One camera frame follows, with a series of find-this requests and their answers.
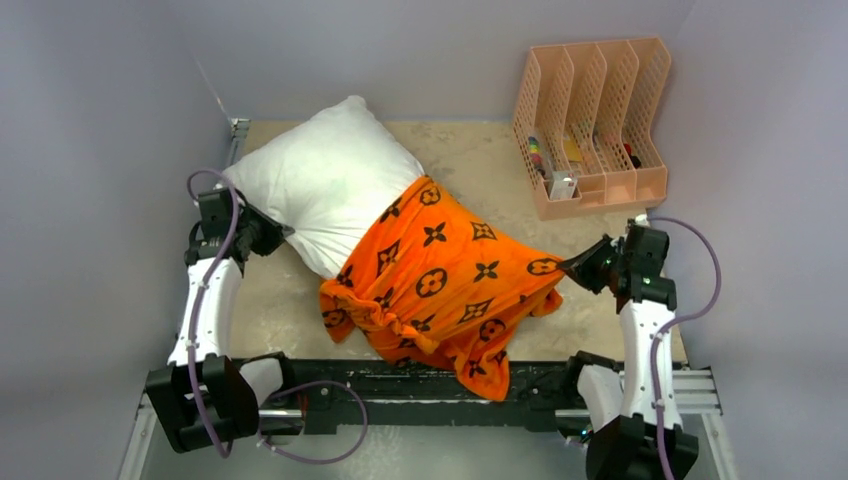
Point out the red black round object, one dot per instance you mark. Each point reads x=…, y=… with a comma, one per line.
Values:
x=634, y=160

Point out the aluminium frame rails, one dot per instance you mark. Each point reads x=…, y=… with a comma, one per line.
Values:
x=533, y=439

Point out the pink desk file organizer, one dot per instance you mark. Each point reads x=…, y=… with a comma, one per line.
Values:
x=603, y=94

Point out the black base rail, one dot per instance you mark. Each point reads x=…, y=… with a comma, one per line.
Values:
x=430, y=394

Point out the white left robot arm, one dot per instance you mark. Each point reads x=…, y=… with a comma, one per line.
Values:
x=203, y=397

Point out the small white red box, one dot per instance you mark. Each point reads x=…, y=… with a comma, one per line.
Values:
x=561, y=185

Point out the orange patterned pillowcase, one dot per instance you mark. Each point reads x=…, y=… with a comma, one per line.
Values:
x=432, y=283

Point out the set of coloured markers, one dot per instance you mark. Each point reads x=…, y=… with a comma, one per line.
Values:
x=537, y=157

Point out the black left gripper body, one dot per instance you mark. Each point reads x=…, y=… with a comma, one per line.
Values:
x=260, y=235

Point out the white pillow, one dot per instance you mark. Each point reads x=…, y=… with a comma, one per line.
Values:
x=329, y=178

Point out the yellow notepad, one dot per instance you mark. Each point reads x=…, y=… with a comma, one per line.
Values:
x=572, y=150

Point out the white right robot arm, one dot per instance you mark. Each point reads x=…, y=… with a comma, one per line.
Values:
x=637, y=429

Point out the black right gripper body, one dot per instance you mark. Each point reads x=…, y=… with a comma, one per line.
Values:
x=625, y=263

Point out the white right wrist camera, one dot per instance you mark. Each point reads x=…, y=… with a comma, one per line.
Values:
x=642, y=220

